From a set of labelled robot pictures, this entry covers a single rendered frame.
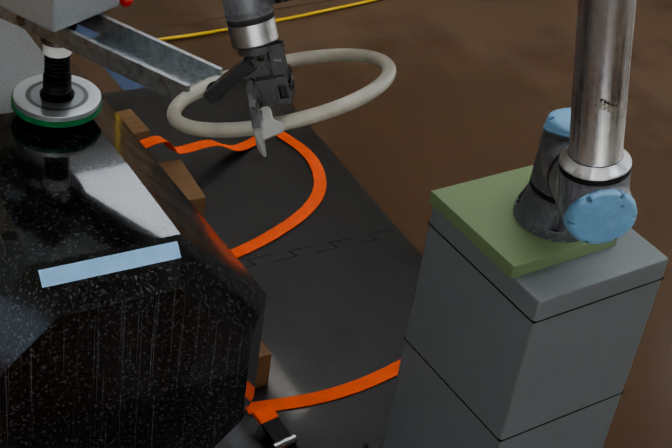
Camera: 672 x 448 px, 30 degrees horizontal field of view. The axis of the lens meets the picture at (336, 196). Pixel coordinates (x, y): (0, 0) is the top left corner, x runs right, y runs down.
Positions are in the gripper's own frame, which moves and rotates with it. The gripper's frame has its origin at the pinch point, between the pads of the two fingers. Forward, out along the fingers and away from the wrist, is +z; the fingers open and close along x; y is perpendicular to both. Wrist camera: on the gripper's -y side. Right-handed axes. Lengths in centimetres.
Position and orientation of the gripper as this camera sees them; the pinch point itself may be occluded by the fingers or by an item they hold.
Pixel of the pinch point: (267, 144)
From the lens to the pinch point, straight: 243.6
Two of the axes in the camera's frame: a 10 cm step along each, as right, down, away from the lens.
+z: 1.9, 9.1, 3.6
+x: 1.0, -3.8, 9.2
